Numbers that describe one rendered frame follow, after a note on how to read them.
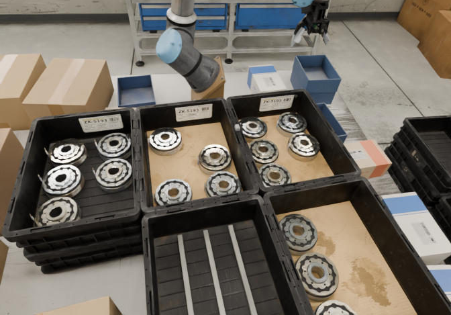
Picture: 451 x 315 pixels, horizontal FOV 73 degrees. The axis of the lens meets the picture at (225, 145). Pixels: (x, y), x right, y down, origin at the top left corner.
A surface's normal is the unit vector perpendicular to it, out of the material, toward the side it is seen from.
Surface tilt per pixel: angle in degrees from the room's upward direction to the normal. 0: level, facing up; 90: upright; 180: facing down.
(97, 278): 0
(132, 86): 90
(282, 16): 90
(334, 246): 0
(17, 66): 0
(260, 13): 90
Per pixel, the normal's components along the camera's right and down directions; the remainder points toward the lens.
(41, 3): 0.13, 0.73
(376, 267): 0.05, -0.68
